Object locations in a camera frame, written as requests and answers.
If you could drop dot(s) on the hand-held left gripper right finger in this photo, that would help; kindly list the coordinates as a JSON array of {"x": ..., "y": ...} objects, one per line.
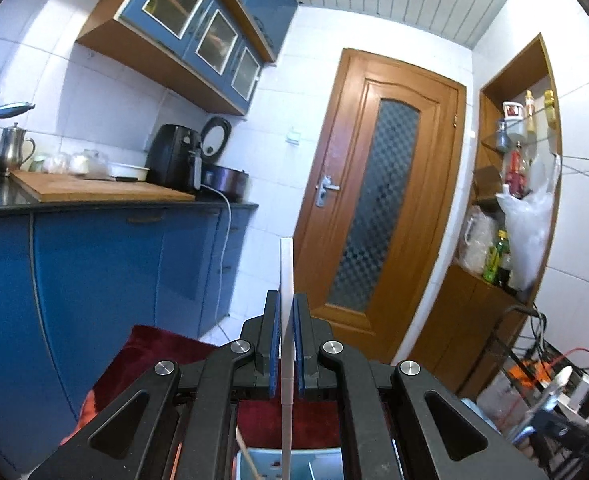
[{"x": 300, "y": 355}]

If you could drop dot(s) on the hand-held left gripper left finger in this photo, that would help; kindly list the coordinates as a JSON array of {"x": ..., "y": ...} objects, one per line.
[{"x": 274, "y": 355}]

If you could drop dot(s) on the blue utensil box pink print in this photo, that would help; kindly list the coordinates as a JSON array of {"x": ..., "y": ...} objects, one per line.
[{"x": 269, "y": 465}]

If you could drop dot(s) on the wooden chopstick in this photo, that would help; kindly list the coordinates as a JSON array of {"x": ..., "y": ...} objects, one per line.
[{"x": 248, "y": 455}]

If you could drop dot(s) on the red floral blanket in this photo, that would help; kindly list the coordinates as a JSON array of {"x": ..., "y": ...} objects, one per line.
[{"x": 164, "y": 347}]

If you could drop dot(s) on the wooden door with glass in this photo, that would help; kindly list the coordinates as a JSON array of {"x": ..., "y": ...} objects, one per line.
[{"x": 344, "y": 240}]

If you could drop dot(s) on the dark rice cooker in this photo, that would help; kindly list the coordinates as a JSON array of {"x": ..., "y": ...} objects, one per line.
[{"x": 224, "y": 180}]

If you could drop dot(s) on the blue base cabinet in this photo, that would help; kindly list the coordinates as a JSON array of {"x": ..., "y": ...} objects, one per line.
[{"x": 94, "y": 270}]

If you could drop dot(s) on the clear bag of goods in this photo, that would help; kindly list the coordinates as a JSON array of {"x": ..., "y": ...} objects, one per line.
[{"x": 477, "y": 242}]

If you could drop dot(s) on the green bottle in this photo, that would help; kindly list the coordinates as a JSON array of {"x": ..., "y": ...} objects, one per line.
[{"x": 494, "y": 260}]

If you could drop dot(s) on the black air fryer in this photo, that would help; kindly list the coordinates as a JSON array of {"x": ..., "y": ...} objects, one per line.
[{"x": 172, "y": 157}]

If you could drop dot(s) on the white bowl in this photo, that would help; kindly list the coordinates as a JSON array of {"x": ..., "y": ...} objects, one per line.
[{"x": 128, "y": 170}]

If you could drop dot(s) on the wooden cutting board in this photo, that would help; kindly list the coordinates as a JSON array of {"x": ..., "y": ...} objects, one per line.
[{"x": 99, "y": 191}]

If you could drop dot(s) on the white plastic bag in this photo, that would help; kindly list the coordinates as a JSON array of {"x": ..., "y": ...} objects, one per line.
[{"x": 529, "y": 230}]

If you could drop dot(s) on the white food bags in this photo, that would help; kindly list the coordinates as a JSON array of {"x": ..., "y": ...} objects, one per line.
[{"x": 79, "y": 162}]

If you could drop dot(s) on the red bottle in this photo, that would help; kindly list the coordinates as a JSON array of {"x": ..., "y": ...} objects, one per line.
[{"x": 515, "y": 172}]

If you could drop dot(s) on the white mug red print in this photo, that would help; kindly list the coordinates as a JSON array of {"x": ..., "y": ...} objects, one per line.
[{"x": 513, "y": 110}]

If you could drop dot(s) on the metal teapot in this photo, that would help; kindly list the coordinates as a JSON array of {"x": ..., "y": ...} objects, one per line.
[{"x": 10, "y": 152}]

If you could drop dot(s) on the yellow bottle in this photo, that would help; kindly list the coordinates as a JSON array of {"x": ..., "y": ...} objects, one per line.
[{"x": 550, "y": 110}]

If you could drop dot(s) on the metal wok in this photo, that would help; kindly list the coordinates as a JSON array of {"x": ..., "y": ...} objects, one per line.
[{"x": 4, "y": 109}]

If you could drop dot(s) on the wooden wall niche shelf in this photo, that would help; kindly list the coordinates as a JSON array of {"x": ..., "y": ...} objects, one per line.
[{"x": 454, "y": 320}]

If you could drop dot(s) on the wall switch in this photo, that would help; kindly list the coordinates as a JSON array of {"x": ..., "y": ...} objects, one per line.
[{"x": 293, "y": 136}]

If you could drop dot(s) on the blue wooden wall cabinet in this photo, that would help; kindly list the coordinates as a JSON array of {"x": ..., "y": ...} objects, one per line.
[{"x": 199, "y": 25}]

